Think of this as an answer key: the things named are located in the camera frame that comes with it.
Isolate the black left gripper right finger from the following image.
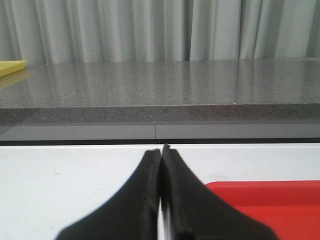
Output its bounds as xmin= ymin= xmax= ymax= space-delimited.
xmin=160 ymin=144 xmax=278 ymax=240

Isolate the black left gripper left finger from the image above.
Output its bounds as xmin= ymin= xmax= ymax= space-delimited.
xmin=57 ymin=149 xmax=161 ymax=240

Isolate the red plastic tray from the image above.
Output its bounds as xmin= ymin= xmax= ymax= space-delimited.
xmin=206 ymin=180 xmax=320 ymax=240

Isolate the grey stone counter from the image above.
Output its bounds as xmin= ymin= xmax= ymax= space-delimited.
xmin=0 ymin=58 xmax=320 ymax=141

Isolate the yellow tray on counter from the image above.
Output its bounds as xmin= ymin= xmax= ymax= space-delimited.
xmin=0 ymin=60 xmax=28 ymax=77

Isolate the white pleated curtain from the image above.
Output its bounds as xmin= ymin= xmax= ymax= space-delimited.
xmin=0 ymin=0 xmax=320 ymax=65

